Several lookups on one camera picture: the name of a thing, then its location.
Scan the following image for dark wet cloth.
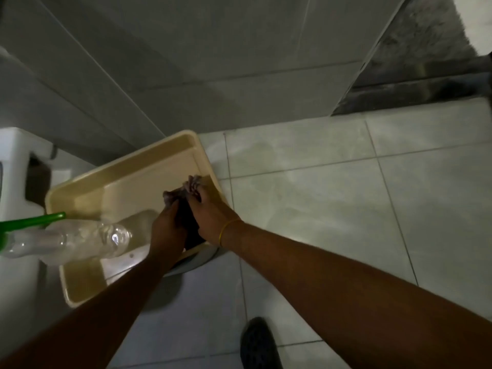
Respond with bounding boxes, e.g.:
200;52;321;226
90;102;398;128
163;176;207;251

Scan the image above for clear plastic bottle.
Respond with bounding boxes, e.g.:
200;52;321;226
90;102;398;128
0;220;132;267

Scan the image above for person's right forearm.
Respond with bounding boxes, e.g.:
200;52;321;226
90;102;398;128
221;221;492;369

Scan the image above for beige plastic basin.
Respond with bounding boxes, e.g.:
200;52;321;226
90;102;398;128
45;130;230;309

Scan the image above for green plastic handle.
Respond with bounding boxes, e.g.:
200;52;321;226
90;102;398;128
0;212;67;234

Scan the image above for person's left hand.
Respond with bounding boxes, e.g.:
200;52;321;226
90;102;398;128
149;190;188;267

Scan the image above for person's right hand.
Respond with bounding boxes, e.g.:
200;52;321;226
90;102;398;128
183;175;243;248

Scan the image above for person's left forearm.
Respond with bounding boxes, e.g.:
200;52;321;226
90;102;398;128
0;253;177;369

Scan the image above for white plastic stool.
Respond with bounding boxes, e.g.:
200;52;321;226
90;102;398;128
0;127;74;223

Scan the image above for person's black shoe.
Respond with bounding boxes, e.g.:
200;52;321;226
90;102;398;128
240;317;284;369

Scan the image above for yellow thread wristband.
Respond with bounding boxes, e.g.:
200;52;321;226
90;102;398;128
218;219;243;248

